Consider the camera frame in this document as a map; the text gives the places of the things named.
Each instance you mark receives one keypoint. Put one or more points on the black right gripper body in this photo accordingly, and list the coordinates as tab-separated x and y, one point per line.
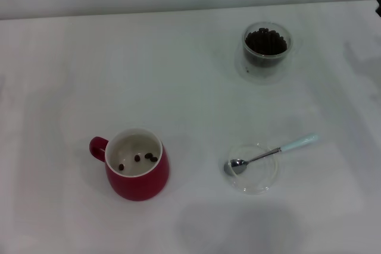
378	5

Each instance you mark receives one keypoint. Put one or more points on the scooped coffee beans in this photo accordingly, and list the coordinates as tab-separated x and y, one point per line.
137	158

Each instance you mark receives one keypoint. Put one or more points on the red ceramic mug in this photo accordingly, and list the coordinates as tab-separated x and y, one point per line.
140	187

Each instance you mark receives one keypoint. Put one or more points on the coffee beans pile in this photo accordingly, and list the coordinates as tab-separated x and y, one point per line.
265	43

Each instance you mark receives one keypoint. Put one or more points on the clear glass cup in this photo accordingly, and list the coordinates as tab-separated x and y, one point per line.
247	57

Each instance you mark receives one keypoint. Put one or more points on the clear glass saucer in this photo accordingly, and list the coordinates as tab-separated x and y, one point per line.
256	184
259	77

